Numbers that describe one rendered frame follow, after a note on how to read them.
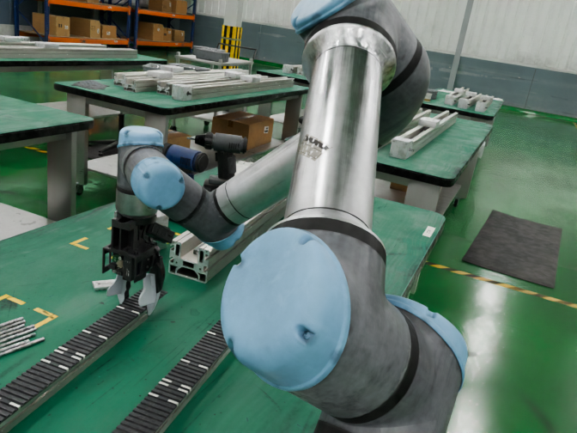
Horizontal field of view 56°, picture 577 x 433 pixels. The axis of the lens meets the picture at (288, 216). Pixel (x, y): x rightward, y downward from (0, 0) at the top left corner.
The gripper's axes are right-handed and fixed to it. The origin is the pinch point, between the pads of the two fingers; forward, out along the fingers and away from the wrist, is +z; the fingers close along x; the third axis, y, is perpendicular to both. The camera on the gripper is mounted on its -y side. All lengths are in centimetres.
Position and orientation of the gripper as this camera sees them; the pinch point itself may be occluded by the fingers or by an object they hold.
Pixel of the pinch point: (138, 303)
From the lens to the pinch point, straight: 113.5
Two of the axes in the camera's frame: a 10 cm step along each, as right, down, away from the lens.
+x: 9.4, 2.3, -2.6
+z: -1.4, 9.3, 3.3
